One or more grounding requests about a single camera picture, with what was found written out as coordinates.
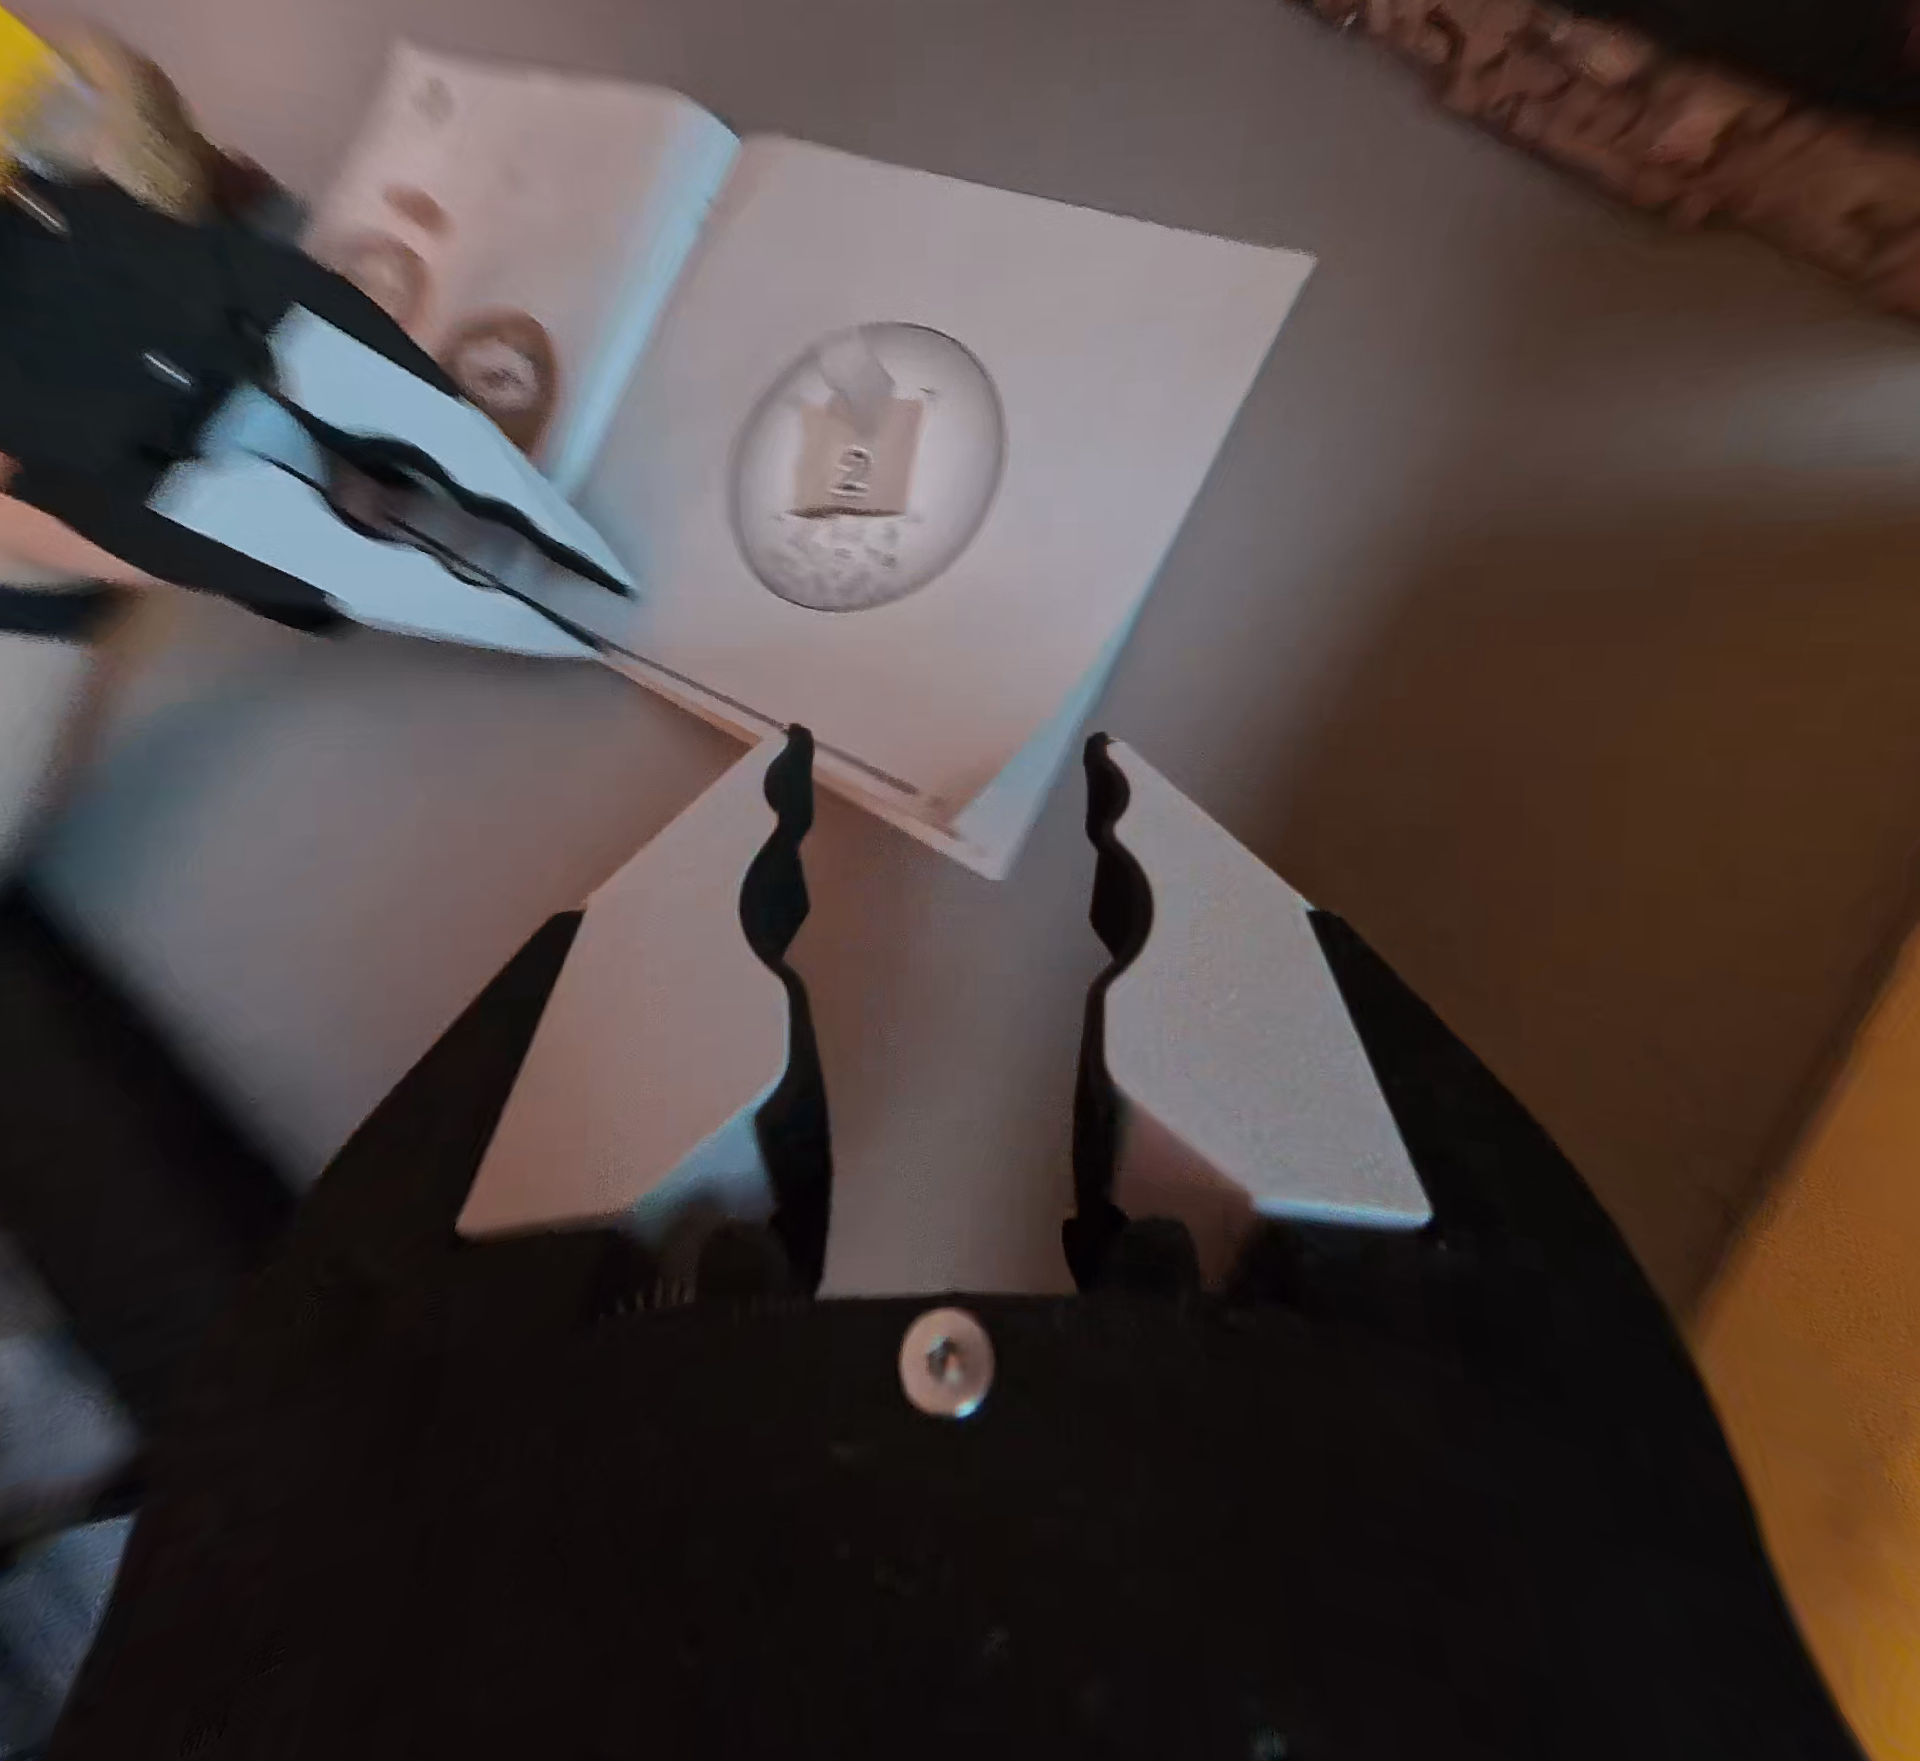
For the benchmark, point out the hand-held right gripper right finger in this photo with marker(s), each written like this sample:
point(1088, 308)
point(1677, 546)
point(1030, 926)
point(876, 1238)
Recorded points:
point(1259, 1040)

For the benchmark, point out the grey desk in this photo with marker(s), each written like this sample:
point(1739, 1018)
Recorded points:
point(1500, 515)

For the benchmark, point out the instruction booklet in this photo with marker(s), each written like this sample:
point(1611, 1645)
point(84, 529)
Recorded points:
point(1050, 441)

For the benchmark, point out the black toy set box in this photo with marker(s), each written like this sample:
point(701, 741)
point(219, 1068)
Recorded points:
point(1650, 126)

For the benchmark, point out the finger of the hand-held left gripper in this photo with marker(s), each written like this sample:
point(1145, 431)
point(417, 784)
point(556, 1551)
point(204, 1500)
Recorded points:
point(403, 387)
point(377, 576)

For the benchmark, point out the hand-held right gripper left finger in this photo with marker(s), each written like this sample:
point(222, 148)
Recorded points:
point(644, 1040)

